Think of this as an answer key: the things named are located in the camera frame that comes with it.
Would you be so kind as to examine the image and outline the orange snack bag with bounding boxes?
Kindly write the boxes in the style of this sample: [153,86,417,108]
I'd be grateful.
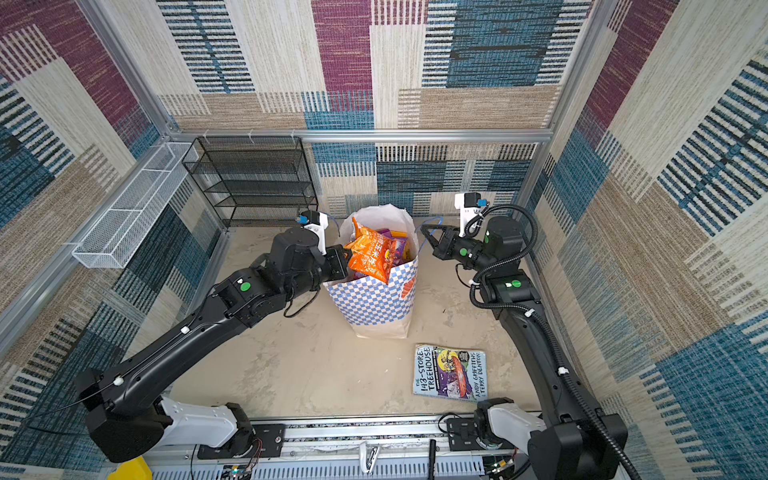
[344,218,397,285]

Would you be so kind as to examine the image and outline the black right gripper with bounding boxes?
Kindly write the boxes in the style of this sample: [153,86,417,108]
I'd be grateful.
[420,223,495,274]

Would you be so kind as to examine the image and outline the white mesh wall basket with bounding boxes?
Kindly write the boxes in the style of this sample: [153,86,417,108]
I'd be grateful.
[72,142,191,269]

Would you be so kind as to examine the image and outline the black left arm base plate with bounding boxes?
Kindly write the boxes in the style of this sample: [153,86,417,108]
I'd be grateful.
[196,423,286,460]

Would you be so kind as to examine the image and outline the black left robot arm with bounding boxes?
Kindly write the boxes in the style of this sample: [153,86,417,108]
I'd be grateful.
[75,227,352,464]

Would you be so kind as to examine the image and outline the black wire shelf rack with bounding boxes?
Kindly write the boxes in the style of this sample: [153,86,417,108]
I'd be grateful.
[182,136,319,228]

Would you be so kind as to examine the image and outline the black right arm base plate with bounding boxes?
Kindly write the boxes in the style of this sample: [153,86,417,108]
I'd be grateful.
[444,416,500,452]

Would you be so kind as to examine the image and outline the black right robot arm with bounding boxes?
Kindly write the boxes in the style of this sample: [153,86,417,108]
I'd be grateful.
[420,216,628,479]

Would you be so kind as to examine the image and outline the blue checkered paper bag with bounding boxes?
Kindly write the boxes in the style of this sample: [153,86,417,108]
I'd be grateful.
[325,204,421,339]

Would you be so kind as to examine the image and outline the treehouse children's book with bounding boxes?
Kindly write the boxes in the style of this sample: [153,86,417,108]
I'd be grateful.
[412,344,489,402]

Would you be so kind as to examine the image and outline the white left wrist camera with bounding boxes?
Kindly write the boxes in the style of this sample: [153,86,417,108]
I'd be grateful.
[297,210,328,255]

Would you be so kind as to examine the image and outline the purple snack bag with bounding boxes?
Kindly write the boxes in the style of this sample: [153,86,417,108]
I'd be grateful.
[380,229,412,266]

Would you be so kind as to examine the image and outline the yellow object bottom edge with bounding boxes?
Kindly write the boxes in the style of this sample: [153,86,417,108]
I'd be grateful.
[107,457,153,480]

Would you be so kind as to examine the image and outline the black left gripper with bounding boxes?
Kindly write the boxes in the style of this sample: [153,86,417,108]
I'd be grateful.
[283,246,354,307]

